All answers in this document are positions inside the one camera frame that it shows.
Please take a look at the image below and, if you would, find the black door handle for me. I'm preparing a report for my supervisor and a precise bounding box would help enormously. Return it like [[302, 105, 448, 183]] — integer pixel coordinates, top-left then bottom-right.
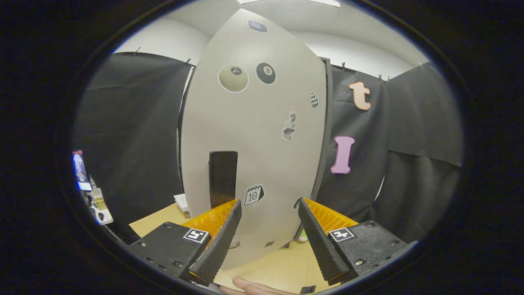
[[209, 151, 239, 209]]

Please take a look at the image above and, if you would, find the black backdrop cloth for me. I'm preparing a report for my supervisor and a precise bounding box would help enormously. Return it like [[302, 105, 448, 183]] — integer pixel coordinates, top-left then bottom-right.
[[73, 51, 463, 246]]

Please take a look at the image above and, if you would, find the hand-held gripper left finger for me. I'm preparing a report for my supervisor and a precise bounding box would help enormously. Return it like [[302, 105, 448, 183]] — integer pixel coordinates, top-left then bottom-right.
[[129, 199, 242, 286]]

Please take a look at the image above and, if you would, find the long ceiling light panel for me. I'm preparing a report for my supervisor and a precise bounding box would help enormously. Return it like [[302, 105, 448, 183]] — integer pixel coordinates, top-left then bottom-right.
[[237, 0, 341, 8]]

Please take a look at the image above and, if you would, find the white printed box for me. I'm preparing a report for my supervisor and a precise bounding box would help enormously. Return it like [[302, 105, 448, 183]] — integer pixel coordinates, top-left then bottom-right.
[[174, 193, 190, 213]]

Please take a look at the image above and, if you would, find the colourful printed box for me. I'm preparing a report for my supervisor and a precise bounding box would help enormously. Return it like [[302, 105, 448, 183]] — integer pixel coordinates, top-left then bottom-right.
[[72, 150, 93, 191]]

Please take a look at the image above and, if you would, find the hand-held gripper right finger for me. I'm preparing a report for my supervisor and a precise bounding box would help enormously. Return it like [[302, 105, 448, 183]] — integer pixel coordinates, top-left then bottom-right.
[[298, 197, 419, 285]]

